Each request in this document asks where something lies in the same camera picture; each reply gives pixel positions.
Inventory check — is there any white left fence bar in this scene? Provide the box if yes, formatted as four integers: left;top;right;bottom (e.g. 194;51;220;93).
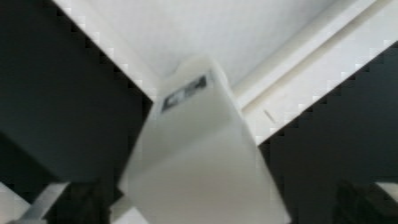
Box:
0;182;30;224

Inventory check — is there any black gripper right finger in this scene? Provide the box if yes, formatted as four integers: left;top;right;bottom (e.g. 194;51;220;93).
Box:
332;180;398;224

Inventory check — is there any white front fence bar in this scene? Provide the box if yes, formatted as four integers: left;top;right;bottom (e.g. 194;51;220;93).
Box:
245;0;398;144

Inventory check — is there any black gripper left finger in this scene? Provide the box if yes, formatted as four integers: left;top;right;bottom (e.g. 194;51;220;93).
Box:
16;181;121;224

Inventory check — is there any white desk leg block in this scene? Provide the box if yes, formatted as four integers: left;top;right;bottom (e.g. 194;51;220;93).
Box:
119;56;291;224

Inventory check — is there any white desk top tray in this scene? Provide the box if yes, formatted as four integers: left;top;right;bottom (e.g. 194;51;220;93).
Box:
52;0;380;104

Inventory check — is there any white fence bar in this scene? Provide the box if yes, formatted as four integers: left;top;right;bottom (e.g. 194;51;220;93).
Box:
245;0;398;144
0;182;30;224

